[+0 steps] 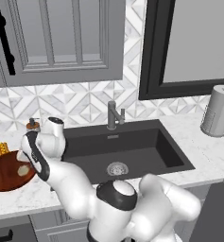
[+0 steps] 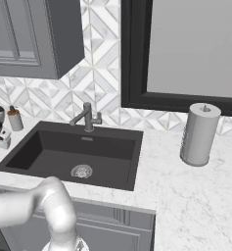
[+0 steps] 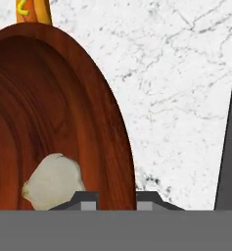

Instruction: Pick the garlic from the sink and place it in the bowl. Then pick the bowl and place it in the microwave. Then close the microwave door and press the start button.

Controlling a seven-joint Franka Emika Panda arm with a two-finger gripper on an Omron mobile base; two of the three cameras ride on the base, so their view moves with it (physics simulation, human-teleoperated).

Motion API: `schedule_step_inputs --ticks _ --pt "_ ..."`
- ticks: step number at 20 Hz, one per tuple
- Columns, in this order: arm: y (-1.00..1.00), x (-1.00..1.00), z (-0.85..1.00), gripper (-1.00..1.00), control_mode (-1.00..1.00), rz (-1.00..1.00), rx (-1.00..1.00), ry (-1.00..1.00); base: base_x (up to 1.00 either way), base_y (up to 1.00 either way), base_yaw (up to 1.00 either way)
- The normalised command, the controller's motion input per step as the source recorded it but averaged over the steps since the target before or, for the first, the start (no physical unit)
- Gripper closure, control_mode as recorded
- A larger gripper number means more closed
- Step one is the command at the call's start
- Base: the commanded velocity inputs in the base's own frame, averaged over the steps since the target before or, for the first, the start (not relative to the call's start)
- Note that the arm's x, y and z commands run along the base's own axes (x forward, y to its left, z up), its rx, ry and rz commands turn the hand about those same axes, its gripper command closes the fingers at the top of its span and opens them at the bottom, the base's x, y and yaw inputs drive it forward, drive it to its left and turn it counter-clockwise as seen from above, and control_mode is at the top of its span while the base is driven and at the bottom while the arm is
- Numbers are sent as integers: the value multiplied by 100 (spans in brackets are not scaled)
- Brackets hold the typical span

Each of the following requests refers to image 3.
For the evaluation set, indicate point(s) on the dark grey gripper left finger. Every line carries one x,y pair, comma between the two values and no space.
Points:
85,198

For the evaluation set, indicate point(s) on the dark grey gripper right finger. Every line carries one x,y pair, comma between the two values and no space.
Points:
147,198

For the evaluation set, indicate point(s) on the white garlic bulb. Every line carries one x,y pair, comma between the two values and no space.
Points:
52,183

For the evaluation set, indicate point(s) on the brown wooden bowl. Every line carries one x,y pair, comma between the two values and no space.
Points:
55,111

